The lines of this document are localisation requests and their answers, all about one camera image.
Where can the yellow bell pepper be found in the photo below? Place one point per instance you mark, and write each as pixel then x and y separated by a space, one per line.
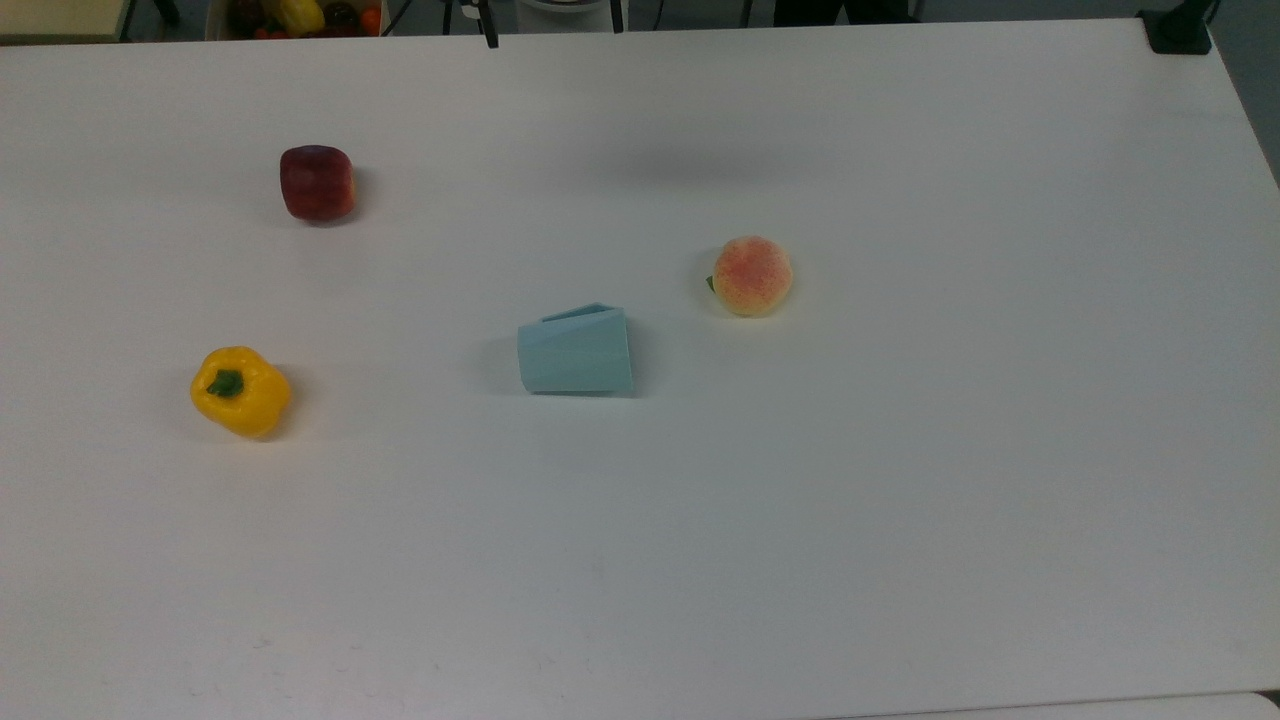
pixel 243 395

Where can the light blue mug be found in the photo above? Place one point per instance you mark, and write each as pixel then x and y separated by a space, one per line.
pixel 576 355

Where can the dark red apple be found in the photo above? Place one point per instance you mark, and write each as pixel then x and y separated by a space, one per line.
pixel 317 183

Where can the black table clamp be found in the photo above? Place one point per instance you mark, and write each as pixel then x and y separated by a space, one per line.
pixel 1178 30

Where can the yellow fruit in bin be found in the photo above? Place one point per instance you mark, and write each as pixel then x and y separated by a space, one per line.
pixel 300 14

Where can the peach with green leaf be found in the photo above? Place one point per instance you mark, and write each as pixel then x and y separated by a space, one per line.
pixel 752 277

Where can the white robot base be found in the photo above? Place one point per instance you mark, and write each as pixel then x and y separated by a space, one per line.
pixel 568 14

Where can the black tripod leg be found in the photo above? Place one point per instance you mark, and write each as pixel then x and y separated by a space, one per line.
pixel 488 24

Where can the white fruit bin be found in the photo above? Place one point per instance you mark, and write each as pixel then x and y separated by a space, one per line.
pixel 222 20

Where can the beige wooden desk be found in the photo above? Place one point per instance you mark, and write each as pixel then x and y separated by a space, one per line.
pixel 60 18

